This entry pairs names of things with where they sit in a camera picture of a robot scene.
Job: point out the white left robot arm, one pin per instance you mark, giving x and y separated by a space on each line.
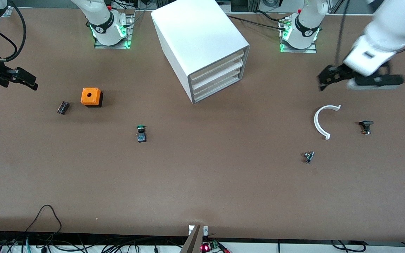
381 31

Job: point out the white curved plastic arc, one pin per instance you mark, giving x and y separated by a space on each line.
316 121

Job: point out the small black terminal block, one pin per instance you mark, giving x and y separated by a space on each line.
63 108

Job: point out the orange box with hole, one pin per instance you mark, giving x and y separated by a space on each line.
90 95

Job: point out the circuit board with red light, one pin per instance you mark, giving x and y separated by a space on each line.
210 246

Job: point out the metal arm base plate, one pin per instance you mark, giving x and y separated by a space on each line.
127 33
313 50

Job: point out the black knob switch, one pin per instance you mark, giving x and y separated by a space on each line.
366 124

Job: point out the green push button switch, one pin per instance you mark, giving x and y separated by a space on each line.
141 135

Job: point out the grey metal mount bracket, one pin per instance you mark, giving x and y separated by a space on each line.
192 242

